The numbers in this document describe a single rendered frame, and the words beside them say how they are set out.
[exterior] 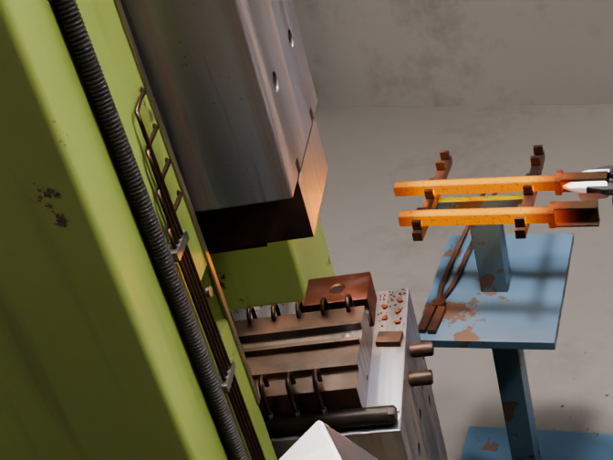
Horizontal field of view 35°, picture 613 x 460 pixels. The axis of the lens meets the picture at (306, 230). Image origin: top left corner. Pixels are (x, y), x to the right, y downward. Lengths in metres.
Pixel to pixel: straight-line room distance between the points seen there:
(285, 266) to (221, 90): 0.68
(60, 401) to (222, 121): 0.40
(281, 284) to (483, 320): 0.49
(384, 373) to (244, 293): 0.38
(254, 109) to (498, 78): 3.30
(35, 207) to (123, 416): 0.30
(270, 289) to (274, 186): 0.63
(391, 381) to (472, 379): 1.38
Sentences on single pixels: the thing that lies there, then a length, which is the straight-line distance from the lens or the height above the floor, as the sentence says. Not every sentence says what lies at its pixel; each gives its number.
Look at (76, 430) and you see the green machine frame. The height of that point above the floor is 1.24.
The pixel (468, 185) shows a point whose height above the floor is 0.94.
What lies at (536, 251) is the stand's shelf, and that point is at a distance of 2.33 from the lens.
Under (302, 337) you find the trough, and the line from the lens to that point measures 1.69.
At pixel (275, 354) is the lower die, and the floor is 0.99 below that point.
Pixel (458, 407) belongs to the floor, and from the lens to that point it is 2.94.
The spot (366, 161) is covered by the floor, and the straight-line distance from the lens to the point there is 4.31.
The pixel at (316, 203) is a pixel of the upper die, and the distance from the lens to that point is 1.44.
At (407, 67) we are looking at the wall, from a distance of 4.63.
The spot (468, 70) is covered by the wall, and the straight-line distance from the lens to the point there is 4.52.
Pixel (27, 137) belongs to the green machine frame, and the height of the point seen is 1.63.
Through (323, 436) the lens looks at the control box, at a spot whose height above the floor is 1.20.
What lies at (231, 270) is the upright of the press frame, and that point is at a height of 1.00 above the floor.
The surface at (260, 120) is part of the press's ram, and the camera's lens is 1.26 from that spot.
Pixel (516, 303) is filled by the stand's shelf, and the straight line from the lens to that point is 2.17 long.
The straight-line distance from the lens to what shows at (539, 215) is 1.95.
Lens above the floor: 1.99
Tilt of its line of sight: 30 degrees down
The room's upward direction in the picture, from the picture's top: 16 degrees counter-clockwise
